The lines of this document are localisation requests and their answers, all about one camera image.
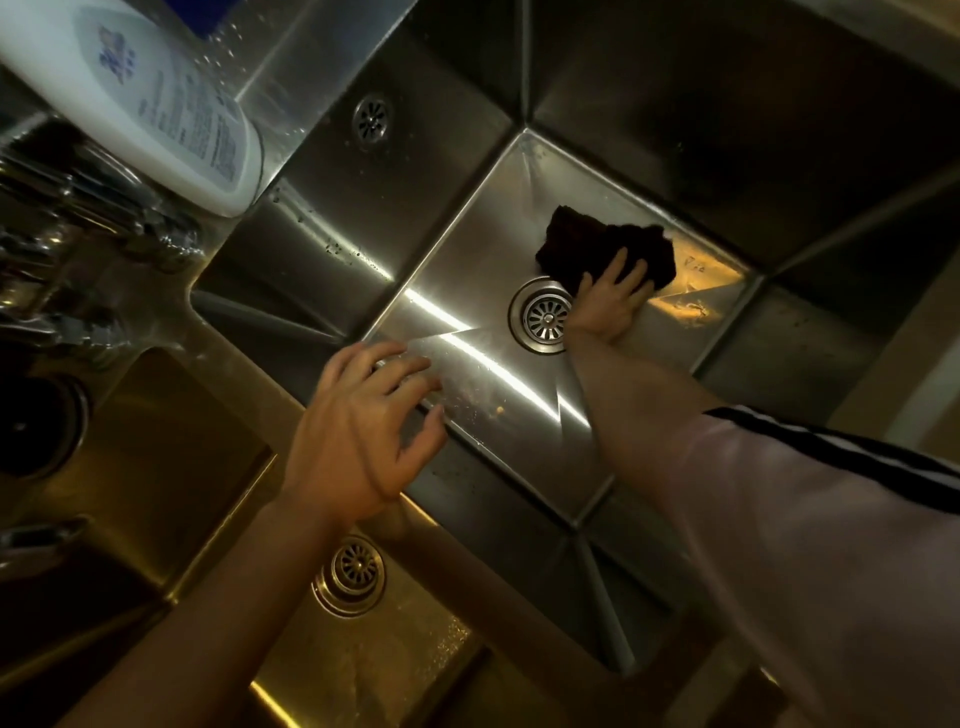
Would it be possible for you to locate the person's left hand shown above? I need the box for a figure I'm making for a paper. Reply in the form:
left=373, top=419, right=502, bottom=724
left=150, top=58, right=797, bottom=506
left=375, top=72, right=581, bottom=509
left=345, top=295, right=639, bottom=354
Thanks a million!
left=281, top=339, right=450, bottom=526

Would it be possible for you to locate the person's right hand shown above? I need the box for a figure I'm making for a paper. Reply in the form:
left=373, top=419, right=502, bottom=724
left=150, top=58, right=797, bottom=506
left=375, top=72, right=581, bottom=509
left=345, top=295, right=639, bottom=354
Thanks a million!
left=563, top=247, right=656, bottom=346

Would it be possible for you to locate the dark brown cleaning cloth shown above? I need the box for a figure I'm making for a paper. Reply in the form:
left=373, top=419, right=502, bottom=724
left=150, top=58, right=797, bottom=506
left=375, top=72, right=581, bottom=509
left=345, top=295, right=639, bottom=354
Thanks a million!
left=534, top=204, right=679, bottom=295

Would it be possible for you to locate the stainless steel sink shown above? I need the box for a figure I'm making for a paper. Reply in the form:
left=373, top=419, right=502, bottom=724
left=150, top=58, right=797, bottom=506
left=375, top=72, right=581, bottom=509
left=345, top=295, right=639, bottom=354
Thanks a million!
left=0, top=0, right=960, bottom=728

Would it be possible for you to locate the person's left forearm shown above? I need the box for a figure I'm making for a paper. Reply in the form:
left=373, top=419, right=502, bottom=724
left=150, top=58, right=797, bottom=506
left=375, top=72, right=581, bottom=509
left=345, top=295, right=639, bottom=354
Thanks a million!
left=56, top=487, right=343, bottom=728

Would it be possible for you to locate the round steel sink drain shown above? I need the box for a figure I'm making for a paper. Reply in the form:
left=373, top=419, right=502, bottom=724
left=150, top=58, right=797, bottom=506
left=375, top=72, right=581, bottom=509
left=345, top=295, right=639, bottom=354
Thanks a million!
left=311, top=533, right=388, bottom=619
left=507, top=275, right=575, bottom=356

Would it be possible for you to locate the white striped shirt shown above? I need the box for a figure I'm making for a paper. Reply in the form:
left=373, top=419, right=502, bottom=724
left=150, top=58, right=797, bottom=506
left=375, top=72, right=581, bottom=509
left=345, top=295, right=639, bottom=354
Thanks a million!
left=652, top=404, right=960, bottom=728

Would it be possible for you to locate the small dark rectangular panel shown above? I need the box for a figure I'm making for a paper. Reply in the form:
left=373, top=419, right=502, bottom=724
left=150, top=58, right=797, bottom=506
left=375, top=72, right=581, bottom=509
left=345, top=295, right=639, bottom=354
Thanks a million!
left=161, top=0, right=243, bottom=39

